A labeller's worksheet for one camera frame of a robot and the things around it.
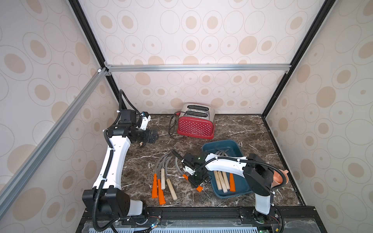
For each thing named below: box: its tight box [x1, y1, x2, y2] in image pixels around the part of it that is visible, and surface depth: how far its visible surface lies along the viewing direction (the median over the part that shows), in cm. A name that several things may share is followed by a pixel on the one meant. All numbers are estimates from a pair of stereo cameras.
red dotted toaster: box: [176, 102, 216, 140], surface depth 99 cm
